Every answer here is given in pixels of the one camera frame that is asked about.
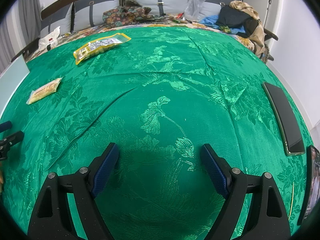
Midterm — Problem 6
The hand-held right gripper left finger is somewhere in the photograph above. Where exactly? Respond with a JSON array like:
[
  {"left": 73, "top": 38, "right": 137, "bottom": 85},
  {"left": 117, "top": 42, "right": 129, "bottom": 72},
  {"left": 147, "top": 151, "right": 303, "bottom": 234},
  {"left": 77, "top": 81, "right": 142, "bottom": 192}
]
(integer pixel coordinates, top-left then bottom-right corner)
[{"left": 27, "top": 142, "right": 120, "bottom": 240}]

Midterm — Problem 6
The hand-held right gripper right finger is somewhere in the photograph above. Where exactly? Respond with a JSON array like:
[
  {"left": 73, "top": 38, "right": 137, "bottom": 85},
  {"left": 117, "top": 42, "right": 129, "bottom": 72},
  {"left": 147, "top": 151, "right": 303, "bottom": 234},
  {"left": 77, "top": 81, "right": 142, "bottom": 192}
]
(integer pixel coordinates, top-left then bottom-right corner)
[{"left": 201, "top": 144, "right": 292, "bottom": 240}]

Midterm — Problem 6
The pale yellow snack packet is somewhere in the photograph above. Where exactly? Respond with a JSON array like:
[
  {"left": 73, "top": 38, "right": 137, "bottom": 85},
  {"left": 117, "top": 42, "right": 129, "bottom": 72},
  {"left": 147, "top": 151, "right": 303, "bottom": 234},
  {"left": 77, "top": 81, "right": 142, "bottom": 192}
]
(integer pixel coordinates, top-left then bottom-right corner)
[{"left": 26, "top": 77, "right": 63, "bottom": 105}]

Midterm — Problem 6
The clear yellow-edged snack packet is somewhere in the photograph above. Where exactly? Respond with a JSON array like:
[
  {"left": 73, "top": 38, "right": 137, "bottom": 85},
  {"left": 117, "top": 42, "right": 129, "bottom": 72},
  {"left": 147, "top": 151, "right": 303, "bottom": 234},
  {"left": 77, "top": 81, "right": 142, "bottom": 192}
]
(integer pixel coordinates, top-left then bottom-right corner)
[{"left": 73, "top": 32, "right": 132, "bottom": 66}]

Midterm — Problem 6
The pale glass tabletop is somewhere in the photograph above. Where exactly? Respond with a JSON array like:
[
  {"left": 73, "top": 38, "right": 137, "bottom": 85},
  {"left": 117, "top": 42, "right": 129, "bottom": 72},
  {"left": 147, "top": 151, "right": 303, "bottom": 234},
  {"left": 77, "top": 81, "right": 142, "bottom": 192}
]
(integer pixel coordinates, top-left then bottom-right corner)
[{"left": 0, "top": 54, "right": 31, "bottom": 121}]

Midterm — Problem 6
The thin bamboo stick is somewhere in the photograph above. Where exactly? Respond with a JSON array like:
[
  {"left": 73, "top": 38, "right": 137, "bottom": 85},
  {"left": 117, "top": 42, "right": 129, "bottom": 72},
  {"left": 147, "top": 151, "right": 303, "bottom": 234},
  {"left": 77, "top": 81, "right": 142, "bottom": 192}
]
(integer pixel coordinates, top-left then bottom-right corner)
[{"left": 288, "top": 183, "right": 297, "bottom": 218}]

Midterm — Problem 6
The black smartphone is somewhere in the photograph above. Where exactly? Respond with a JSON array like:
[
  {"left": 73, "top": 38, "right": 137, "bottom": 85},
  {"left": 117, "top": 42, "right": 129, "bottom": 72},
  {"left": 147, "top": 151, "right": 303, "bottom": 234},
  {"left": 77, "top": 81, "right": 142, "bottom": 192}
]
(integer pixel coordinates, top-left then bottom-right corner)
[{"left": 262, "top": 82, "right": 306, "bottom": 157}]

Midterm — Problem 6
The green patterned bedspread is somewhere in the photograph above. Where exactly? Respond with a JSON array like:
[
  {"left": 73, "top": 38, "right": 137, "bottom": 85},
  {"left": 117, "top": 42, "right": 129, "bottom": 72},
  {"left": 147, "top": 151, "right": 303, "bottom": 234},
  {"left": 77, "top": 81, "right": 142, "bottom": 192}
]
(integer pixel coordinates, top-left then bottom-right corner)
[{"left": 0, "top": 26, "right": 315, "bottom": 240}]

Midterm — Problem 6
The smartphone with lit screen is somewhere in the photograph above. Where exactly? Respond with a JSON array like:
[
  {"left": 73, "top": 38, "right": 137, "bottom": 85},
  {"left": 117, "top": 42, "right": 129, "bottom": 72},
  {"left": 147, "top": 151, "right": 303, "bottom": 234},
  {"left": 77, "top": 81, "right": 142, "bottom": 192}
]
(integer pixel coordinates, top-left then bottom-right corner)
[{"left": 297, "top": 145, "right": 320, "bottom": 225}]

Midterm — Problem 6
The white plastic bag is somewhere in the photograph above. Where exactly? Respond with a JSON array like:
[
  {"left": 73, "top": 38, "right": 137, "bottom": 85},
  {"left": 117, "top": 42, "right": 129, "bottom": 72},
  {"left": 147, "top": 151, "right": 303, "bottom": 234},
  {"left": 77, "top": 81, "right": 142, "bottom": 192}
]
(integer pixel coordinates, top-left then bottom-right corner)
[{"left": 37, "top": 26, "right": 62, "bottom": 52}]

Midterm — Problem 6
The grey curtain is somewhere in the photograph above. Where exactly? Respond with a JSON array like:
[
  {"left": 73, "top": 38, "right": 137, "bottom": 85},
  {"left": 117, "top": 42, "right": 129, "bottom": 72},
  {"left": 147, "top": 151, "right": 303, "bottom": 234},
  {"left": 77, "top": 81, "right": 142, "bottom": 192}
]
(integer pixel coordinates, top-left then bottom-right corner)
[{"left": 0, "top": 0, "right": 42, "bottom": 69}]

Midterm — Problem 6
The floral bedsheet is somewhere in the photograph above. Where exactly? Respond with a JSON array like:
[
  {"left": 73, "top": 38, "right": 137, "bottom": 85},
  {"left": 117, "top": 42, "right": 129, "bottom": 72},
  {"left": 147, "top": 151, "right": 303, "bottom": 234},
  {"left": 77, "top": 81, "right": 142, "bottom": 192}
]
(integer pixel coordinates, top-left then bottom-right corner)
[{"left": 24, "top": 12, "right": 272, "bottom": 64}]

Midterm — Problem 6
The dark wooden chair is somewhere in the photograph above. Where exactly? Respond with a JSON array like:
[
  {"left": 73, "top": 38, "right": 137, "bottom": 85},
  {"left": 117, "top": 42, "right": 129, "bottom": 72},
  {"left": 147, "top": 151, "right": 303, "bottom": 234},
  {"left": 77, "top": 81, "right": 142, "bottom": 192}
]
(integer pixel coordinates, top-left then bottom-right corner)
[{"left": 262, "top": 27, "right": 279, "bottom": 61}]

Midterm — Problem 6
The blue cloth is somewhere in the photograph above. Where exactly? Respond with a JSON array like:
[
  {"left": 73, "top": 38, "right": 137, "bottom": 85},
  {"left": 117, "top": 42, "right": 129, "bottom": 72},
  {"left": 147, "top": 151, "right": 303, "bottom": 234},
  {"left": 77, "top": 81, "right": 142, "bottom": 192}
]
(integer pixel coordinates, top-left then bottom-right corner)
[{"left": 199, "top": 15, "right": 247, "bottom": 34}]

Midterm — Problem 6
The black bag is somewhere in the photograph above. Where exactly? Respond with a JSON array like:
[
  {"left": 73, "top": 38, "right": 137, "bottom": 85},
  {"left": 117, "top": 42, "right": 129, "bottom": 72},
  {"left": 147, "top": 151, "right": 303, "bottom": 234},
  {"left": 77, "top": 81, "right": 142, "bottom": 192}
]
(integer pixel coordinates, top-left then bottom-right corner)
[{"left": 216, "top": 5, "right": 261, "bottom": 37}]

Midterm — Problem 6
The dark floral garment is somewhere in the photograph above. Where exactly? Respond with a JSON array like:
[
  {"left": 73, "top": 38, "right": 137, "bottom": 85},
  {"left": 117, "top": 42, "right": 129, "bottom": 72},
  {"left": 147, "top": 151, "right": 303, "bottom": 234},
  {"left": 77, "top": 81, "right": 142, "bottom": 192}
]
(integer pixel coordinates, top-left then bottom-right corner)
[{"left": 102, "top": 0, "right": 166, "bottom": 28}]

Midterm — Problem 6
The clear plastic bag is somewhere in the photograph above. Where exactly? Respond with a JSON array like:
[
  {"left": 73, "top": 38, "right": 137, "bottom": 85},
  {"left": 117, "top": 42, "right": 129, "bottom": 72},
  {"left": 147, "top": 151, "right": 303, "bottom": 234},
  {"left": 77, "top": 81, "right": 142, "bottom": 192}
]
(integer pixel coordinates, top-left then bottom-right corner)
[{"left": 183, "top": 0, "right": 207, "bottom": 22}]

